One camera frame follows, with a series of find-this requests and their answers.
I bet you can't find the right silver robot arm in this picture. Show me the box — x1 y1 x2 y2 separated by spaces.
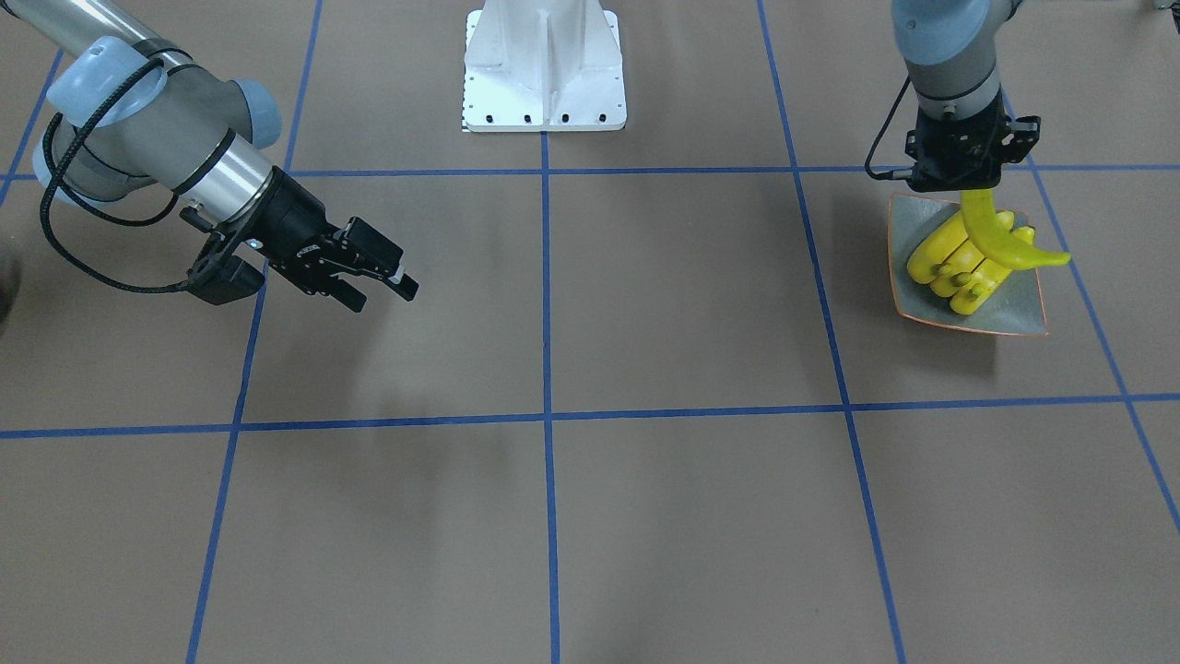
4 1 419 313

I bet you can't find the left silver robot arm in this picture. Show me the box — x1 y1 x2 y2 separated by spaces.
891 1 1021 193

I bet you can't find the grey square plate orange rim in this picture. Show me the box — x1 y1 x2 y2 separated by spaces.
889 193 1048 338

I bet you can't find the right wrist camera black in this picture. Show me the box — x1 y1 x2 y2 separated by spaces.
181 205 266 305

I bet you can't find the white central column base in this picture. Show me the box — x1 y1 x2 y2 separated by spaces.
461 1 628 132

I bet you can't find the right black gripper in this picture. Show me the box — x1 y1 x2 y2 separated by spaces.
250 165 419 314

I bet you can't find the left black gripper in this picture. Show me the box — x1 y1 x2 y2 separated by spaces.
915 101 1007 193

